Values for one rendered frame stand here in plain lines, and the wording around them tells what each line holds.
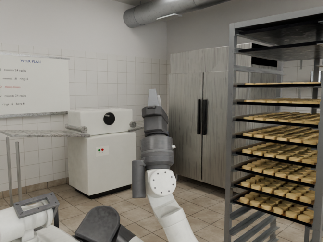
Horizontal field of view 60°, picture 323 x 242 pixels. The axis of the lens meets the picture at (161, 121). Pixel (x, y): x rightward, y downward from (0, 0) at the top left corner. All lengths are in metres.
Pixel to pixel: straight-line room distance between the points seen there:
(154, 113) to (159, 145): 0.08
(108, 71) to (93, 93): 0.48
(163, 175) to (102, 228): 0.23
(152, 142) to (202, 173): 3.43
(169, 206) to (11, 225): 0.37
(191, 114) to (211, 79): 0.62
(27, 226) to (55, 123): 3.91
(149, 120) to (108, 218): 0.29
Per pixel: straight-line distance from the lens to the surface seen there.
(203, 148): 4.05
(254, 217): 1.94
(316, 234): 1.50
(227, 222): 1.70
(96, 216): 0.83
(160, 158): 0.72
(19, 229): 0.67
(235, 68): 1.54
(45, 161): 4.59
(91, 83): 4.79
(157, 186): 0.69
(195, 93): 4.06
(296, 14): 1.43
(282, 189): 1.59
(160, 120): 0.74
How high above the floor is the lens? 1.47
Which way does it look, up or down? 6 degrees down
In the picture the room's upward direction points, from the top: straight up
